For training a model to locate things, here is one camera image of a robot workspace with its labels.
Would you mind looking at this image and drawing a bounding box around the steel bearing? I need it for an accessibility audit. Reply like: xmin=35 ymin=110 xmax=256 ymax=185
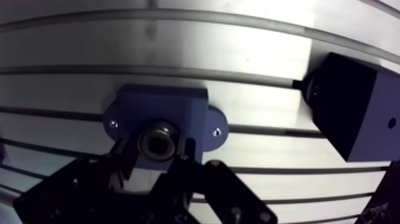
xmin=136 ymin=121 xmax=181 ymax=163

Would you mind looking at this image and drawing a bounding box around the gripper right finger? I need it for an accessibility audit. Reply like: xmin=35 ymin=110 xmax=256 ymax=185
xmin=146 ymin=137 xmax=279 ymax=224

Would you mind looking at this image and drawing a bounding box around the dark blue-grey housing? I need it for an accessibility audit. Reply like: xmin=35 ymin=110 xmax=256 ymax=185
xmin=102 ymin=83 xmax=230 ymax=171

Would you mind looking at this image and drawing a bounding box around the dark blue-grey block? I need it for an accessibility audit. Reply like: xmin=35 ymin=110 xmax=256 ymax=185
xmin=292 ymin=51 xmax=400 ymax=163

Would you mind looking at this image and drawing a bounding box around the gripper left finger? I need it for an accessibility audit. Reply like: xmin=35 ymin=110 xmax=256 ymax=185
xmin=12 ymin=135 xmax=163 ymax=224

